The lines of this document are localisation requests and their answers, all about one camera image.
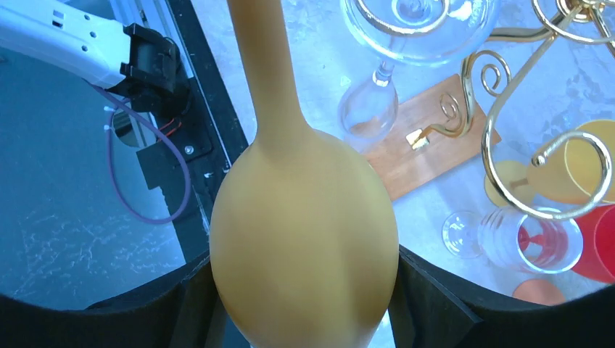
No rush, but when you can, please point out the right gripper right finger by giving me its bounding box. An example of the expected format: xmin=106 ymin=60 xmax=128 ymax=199
xmin=388 ymin=246 xmax=614 ymax=347

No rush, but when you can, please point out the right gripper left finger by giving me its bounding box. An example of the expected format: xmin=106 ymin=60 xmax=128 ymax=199
xmin=1 ymin=252 xmax=226 ymax=347

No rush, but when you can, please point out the yellow plastic goblet front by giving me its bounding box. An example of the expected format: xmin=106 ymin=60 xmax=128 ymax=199
xmin=210 ymin=1 xmax=399 ymax=347

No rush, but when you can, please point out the yellow plastic goblet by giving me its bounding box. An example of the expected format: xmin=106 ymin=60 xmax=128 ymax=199
xmin=210 ymin=1 xmax=399 ymax=347
xmin=484 ymin=119 xmax=614 ymax=207

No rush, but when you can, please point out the gold wire wine glass rack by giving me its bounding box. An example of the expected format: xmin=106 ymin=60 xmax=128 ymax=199
xmin=352 ymin=0 xmax=615 ymax=223

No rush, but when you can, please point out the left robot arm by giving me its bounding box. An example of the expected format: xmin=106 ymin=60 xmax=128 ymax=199
xmin=1 ymin=1 xmax=190 ymax=118

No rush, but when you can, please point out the ribbed clear wine glass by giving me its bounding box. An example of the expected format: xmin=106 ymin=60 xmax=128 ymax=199
xmin=442 ymin=207 xmax=584 ymax=275

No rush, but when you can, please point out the orange plastic goblet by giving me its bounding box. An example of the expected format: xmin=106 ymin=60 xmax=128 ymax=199
xmin=512 ymin=278 xmax=566 ymax=306

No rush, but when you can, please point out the red plastic goblet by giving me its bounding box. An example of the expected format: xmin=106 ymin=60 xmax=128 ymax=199
xmin=516 ymin=205 xmax=614 ymax=283

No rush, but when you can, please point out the yellow plastic goblet back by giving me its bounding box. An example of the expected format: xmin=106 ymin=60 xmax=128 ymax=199
xmin=484 ymin=119 xmax=614 ymax=207

